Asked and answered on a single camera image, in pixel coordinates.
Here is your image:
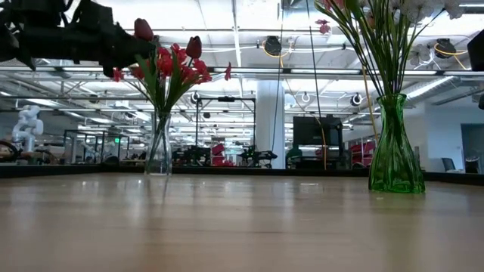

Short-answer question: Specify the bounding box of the white column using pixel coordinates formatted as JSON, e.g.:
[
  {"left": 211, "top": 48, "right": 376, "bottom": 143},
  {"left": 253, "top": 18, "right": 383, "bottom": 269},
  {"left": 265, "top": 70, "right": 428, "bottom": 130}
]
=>
[{"left": 256, "top": 79, "right": 287, "bottom": 170}]

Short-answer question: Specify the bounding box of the black ceiling cable reel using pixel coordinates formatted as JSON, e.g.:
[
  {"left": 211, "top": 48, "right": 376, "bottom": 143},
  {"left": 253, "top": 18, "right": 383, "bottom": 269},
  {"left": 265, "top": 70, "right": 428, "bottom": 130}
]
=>
[
  {"left": 263, "top": 36, "right": 283, "bottom": 57},
  {"left": 434, "top": 37, "right": 458, "bottom": 60}
]

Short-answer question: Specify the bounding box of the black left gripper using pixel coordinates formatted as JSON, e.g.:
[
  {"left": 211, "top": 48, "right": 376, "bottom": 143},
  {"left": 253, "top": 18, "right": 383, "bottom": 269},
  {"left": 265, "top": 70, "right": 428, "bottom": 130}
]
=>
[{"left": 71, "top": 2, "right": 157, "bottom": 79}]

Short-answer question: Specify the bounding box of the clear glass vase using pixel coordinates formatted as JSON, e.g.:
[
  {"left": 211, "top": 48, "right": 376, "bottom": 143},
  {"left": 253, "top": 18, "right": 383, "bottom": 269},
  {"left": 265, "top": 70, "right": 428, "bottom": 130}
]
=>
[{"left": 144, "top": 110, "right": 173, "bottom": 176}]

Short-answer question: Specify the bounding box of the black framed glass enclosure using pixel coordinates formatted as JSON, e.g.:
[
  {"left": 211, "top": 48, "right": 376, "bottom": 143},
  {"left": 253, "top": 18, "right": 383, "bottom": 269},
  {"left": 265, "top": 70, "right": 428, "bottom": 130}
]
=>
[{"left": 63, "top": 129, "right": 132, "bottom": 165}]

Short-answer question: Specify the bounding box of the black monitor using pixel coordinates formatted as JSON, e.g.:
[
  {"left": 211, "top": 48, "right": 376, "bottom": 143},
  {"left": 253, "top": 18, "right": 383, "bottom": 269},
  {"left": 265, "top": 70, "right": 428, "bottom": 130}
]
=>
[{"left": 293, "top": 115, "right": 344, "bottom": 147}]

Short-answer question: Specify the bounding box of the black hanging cable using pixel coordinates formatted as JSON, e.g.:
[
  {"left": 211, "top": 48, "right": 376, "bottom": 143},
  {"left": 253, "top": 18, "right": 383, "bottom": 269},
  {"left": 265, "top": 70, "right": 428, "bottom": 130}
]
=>
[
  {"left": 305, "top": 0, "right": 327, "bottom": 171},
  {"left": 269, "top": 0, "right": 284, "bottom": 167}
]

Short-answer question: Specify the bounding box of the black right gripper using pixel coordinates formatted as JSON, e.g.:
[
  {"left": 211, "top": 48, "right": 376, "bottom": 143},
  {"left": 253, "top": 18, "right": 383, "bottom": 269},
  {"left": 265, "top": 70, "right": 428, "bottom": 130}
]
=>
[{"left": 467, "top": 29, "right": 484, "bottom": 111}]

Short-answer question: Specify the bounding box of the black background rig frame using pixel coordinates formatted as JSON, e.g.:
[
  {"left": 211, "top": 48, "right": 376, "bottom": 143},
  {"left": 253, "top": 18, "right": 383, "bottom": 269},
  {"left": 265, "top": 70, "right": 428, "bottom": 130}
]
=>
[{"left": 195, "top": 96, "right": 257, "bottom": 167}]

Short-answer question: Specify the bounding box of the green glass vase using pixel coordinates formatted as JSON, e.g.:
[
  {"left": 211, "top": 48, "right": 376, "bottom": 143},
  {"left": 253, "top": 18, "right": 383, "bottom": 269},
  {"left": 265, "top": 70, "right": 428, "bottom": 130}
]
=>
[{"left": 368, "top": 93, "right": 427, "bottom": 194}]

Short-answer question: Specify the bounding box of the white artificial flower bunch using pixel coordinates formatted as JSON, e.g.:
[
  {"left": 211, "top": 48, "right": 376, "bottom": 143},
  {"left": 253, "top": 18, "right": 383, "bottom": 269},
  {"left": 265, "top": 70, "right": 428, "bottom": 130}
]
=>
[{"left": 362, "top": 0, "right": 466, "bottom": 97}]

